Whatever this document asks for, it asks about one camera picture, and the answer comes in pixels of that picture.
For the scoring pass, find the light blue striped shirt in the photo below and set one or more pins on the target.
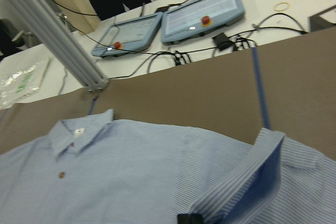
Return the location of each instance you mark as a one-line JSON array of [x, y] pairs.
[[99, 170]]

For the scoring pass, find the aluminium frame post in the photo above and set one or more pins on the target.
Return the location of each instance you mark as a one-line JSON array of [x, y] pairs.
[[42, 21]]

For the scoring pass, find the right blue teach pendant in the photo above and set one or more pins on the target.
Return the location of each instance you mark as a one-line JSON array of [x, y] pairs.
[[198, 18]]

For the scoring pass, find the blue teach pendant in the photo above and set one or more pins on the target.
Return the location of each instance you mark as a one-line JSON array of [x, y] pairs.
[[130, 36], [198, 18]]

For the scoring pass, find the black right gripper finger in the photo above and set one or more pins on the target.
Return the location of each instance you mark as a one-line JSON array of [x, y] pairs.
[[189, 219]]

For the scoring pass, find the black power adapter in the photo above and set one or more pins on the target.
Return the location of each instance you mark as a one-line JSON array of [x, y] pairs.
[[222, 42]]

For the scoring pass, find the clear MINI plastic bag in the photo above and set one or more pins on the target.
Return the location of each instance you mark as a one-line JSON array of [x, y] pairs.
[[21, 78]]

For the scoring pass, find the left blue teach pendant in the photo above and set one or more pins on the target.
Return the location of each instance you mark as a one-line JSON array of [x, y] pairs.
[[130, 36]]

